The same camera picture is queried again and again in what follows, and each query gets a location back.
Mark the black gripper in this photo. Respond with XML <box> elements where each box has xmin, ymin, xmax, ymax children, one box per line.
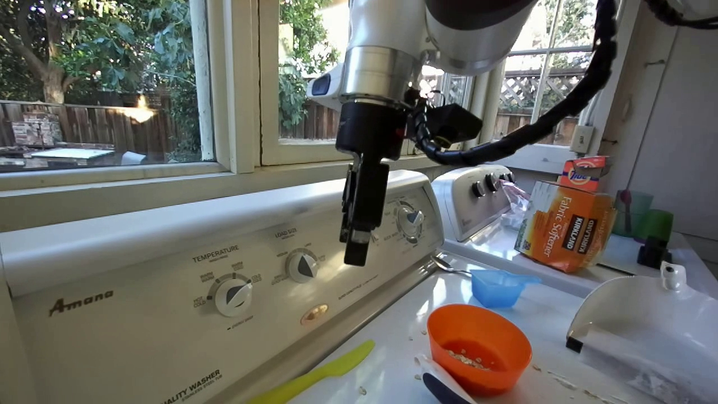
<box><xmin>334</xmin><ymin>99</ymin><xmax>412</xmax><ymax>270</ymax></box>

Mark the white temperature knob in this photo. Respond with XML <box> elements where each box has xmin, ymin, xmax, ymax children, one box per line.
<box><xmin>210</xmin><ymin>274</ymin><xmax>256</xmax><ymax>321</ymax></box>

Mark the white load size knob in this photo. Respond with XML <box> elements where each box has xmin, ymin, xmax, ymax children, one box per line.
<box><xmin>285</xmin><ymin>247</ymin><xmax>322</xmax><ymax>286</ymax></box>

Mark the large white timer knob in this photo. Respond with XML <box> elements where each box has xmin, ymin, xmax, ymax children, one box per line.
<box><xmin>392</xmin><ymin>197</ymin><xmax>429</xmax><ymax>244</ymax></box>

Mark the metal spoon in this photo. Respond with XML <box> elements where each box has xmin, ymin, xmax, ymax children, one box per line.
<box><xmin>430</xmin><ymin>253</ymin><xmax>476</xmax><ymax>280</ymax></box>

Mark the yellow-green plastic spatula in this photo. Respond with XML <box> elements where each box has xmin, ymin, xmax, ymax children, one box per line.
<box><xmin>249</xmin><ymin>339</ymin><xmax>379</xmax><ymax>404</ymax></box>

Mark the blue plastic cup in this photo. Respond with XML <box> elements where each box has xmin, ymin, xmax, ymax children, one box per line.
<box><xmin>467</xmin><ymin>266</ymin><xmax>530</xmax><ymax>313</ymax></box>

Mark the orange plastic bowl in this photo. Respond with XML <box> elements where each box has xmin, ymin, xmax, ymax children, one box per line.
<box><xmin>425</xmin><ymin>301</ymin><xmax>537</xmax><ymax>397</ymax></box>

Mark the clear plastic bag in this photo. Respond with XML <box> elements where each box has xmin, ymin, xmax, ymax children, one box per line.
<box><xmin>495</xmin><ymin>176</ymin><xmax>534</xmax><ymax>232</ymax></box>

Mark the black brush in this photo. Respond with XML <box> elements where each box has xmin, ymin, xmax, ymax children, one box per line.
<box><xmin>420</xmin><ymin>371</ymin><xmax>476</xmax><ymax>404</ymax></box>

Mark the orange cardboard box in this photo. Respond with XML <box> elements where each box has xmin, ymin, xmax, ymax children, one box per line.
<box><xmin>514</xmin><ymin>152</ymin><xmax>619</xmax><ymax>277</ymax></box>

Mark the white Amana washing machine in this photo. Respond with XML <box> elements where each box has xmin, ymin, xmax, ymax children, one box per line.
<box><xmin>0</xmin><ymin>167</ymin><xmax>718</xmax><ymax>404</ymax></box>

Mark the white washer lid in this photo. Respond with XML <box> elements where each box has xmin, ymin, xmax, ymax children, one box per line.
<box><xmin>401</xmin><ymin>271</ymin><xmax>718</xmax><ymax>404</ymax></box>

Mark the translucent green cup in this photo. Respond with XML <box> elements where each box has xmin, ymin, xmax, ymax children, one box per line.
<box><xmin>641</xmin><ymin>206</ymin><xmax>678</xmax><ymax>247</ymax></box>
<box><xmin>612</xmin><ymin>188</ymin><xmax>656</xmax><ymax>239</ymax></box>

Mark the brown wooden fence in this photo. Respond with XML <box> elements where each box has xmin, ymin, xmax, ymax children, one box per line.
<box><xmin>0</xmin><ymin>99</ymin><xmax>203</xmax><ymax>164</ymax></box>

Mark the small black object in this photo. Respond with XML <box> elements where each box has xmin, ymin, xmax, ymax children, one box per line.
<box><xmin>635</xmin><ymin>235</ymin><xmax>673</xmax><ymax>271</ymax></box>

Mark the grey outdoor table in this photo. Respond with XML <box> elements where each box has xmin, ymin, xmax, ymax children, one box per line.
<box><xmin>24</xmin><ymin>145</ymin><xmax>120</xmax><ymax>169</ymax></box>

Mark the small white bottle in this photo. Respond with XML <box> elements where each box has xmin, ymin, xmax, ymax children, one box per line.
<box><xmin>658</xmin><ymin>258</ymin><xmax>688</xmax><ymax>295</ymax></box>

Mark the white window frame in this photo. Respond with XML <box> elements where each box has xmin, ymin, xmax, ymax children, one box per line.
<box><xmin>0</xmin><ymin>0</ymin><xmax>652</xmax><ymax>233</ymax></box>

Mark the black corrugated cable conduit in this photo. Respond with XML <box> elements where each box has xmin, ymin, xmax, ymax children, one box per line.
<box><xmin>409</xmin><ymin>0</ymin><xmax>623</xmax><ymax>170</ymax></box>

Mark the white wall outlet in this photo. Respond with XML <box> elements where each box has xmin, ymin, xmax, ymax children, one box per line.
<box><xmin>571</xmin><ymin>121</ymin><xmax>599</xmax><ymax>158</ymax></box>

